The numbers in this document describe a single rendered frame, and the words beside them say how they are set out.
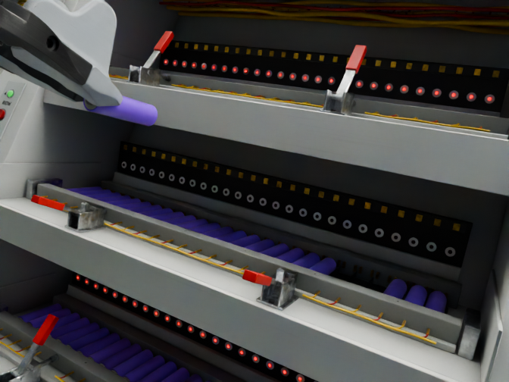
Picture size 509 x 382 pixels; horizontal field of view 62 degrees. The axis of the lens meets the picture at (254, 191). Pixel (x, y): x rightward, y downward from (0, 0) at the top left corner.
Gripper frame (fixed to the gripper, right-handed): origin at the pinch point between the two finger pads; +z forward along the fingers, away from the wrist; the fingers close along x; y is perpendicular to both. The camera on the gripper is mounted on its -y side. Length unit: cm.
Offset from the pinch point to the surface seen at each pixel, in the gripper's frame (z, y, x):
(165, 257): 18.7, -10.0, 2.9
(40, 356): 22.0, -27.8, 18.5
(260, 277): 11.9, -8.1, -12.0
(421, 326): 21.9, -7.5, -23.7
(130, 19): 25.2, 23.8, 32.3
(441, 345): 21.7, -8.5, -25.6
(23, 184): 18.8, -8.0, 31.2
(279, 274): 17.5, -7.5, -11.2
